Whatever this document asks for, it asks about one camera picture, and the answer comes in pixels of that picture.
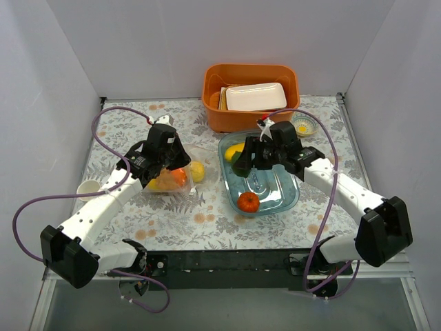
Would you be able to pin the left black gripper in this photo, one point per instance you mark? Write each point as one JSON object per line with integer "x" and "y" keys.
{"x": 176, "y": 158}

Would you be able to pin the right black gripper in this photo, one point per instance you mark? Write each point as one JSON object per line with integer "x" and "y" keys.
{"x": 255, "y": 155}

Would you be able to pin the orange fruit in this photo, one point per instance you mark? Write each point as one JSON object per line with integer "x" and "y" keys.
{"x": 180, "y": 177}

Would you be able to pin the bright yellow lemon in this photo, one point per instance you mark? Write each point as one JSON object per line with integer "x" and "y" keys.
{"x": 152, "y": 185}

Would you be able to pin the yellow mango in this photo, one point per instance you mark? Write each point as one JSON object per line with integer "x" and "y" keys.
{"x": 232, "y": 150}

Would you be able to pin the pale yellow lemon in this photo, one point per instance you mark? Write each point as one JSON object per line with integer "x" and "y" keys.
{"x": 197, "y": 171}

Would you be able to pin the small orange pumpkin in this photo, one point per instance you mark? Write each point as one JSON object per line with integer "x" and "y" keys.
{"x": 248, "y": 202}

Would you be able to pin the clear zip top bag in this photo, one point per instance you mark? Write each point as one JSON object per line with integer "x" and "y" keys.
{"x": 212, "y": 170}

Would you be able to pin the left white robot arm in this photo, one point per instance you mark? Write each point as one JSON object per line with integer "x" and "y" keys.
{"x": 69, "y": 250}

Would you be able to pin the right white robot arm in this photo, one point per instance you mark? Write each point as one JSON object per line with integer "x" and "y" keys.
{"x": 384, "y": 229}

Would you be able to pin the clear blue glass dish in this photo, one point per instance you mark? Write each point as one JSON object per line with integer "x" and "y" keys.
{"x": 276, "y": 189}

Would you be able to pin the tan plates in basin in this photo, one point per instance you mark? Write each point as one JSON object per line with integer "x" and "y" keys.
{"x": 220, "y": 98}

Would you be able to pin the small patterned bowl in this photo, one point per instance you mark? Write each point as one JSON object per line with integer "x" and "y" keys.
{"x": 304, "y": 124}

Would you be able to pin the white rectangular tray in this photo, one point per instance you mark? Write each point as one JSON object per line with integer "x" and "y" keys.
{"x": 256, "y": 97}

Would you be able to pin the floral tablecloth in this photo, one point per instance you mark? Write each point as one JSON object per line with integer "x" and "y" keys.
{"x": 204, "y": 219}

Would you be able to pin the white cup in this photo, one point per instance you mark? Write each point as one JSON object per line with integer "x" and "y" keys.
{"x": 88, "y": 187}

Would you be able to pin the orange plastic basin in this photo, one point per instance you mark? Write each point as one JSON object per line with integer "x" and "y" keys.
{"x": 224, "y": 75}

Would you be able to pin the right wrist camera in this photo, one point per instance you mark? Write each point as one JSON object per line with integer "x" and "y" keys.
{"x": 265, "y": 124}

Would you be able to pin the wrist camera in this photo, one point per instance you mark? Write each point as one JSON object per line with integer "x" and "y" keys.
{"x": 265, "y": 124}
{"x": 163, "y": 120}

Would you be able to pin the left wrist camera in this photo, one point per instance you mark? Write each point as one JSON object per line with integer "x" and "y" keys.
{"x": 163, "y": 120}

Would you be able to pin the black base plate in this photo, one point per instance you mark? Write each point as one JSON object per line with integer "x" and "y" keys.
{"x": 228, "y": 269}

